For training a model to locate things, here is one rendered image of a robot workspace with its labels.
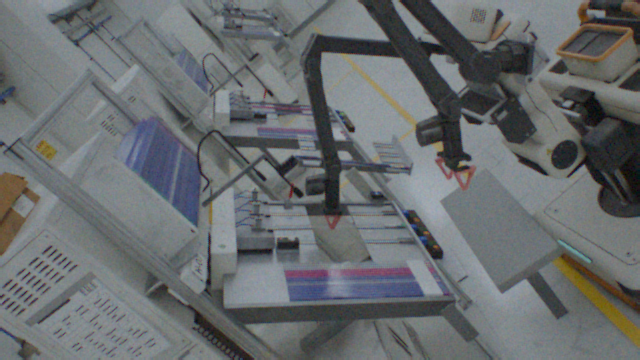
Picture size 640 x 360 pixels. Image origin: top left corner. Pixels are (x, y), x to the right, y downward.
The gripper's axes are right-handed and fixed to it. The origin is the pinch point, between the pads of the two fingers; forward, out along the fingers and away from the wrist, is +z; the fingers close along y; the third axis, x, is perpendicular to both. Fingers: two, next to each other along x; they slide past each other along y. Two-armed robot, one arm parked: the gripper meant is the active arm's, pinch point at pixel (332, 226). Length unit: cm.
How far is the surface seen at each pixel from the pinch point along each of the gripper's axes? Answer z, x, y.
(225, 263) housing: -7, -40, 30
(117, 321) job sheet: -4, -70, 50
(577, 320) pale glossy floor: 41, 97, 21
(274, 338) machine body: 57, -24, -8
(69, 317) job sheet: -7, -82, 50
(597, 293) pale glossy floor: 33, 108, 16
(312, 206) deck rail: 0.5, -4.6, -19.1
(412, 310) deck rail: 4, 16, 49
